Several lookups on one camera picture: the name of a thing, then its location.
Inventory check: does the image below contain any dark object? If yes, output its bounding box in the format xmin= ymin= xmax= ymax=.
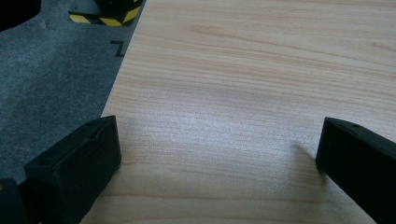
xmin=0 ymin=0 xmax=42 ymax=33

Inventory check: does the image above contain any black yellow striped stand base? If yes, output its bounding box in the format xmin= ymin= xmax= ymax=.
xmin=68 ymin=0 xmax=145 ymax=27

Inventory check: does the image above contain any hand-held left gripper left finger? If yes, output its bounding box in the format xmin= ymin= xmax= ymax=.
xmin=19 ymin=115 xmax=122 ymax=224

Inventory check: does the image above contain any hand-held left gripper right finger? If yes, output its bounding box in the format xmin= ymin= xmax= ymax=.
xmin=315 ymin=117 xmax=396 ymax=224

